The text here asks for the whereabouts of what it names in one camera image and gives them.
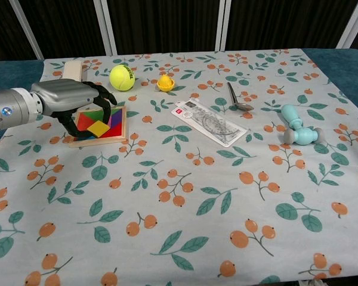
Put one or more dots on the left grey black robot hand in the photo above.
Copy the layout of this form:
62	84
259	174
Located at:
64	93

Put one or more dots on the yellow square wooden block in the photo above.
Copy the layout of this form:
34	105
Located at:
98	128

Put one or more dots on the colourful wooden tangram puzzle tray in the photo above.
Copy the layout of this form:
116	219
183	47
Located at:
119	132

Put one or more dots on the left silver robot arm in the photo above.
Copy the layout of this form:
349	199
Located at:
9	107

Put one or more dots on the green block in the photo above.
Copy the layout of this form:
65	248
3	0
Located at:
91	113

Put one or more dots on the red wooden block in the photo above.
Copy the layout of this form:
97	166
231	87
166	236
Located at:
86	121

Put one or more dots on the purple wooden block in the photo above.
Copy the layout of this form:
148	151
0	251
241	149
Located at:
117	119

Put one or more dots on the plain wooden block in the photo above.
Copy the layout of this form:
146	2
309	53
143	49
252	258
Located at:
73	71

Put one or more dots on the yellow tennis ball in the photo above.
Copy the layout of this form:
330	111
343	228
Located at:
122	77

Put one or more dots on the ruler set in clear package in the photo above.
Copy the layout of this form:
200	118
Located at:
207	120

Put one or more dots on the floral patterned tablecloth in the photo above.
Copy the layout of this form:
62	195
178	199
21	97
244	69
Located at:
179	184

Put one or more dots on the metal spoon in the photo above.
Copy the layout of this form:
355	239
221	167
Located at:
237	99

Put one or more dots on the light blue toy hammer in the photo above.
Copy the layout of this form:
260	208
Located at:
301	126

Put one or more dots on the white partition frame post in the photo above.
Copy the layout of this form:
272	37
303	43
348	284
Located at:
26	28
224	25
106	26
352	25

